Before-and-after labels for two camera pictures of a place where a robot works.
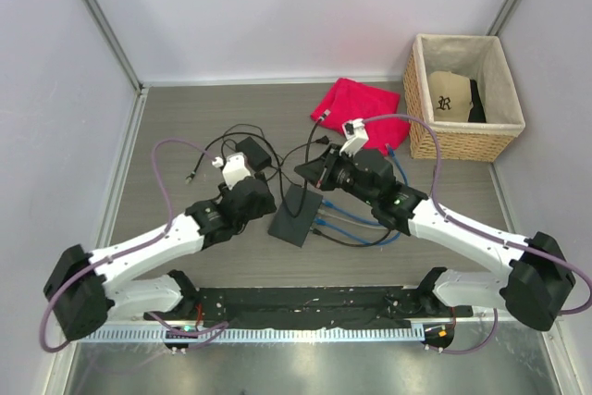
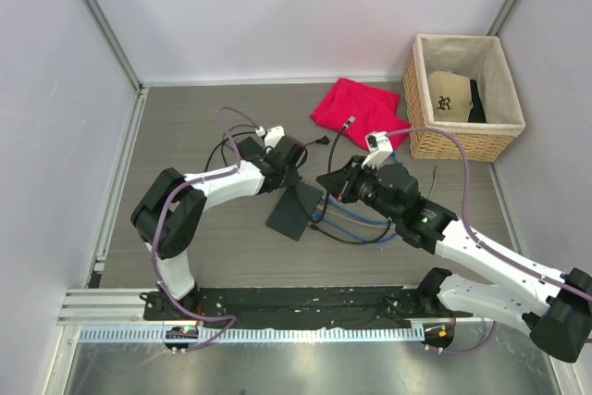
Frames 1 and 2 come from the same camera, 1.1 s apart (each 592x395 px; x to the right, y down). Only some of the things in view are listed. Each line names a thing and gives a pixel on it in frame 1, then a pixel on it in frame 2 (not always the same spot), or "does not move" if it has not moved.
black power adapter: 256,156 does not move
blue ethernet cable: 324,222 does not move
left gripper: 266,206 to 292,178
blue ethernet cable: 363,218 does not move
